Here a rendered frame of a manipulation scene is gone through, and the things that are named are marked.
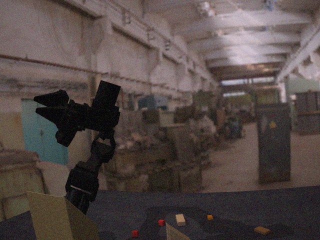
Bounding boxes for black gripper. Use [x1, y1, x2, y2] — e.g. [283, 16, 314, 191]
[33, 89, 94, 139]

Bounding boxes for small red cube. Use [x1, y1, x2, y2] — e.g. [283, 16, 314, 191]
[158, 219, 165, 226]
[132, 230, 139, 237]

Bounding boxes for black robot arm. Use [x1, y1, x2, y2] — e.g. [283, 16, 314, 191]
[55, 80, 121, 215]

